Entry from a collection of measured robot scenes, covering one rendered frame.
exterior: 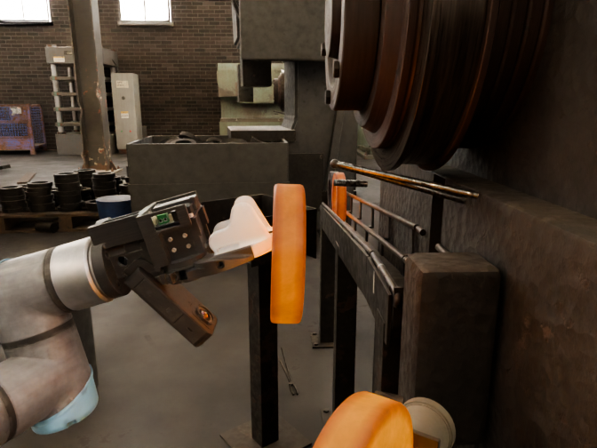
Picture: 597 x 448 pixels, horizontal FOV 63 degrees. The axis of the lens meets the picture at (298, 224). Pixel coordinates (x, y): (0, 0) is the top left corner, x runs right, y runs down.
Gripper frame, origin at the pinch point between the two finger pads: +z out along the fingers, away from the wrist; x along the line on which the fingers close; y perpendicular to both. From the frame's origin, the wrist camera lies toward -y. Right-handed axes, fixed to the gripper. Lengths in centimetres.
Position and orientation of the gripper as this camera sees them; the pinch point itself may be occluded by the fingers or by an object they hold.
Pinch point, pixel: (285, 236)
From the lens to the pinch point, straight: 54.1
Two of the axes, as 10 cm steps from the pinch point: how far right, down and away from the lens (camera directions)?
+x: -0.4, -2.6, 9.7
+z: 9.6, -2.7, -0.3
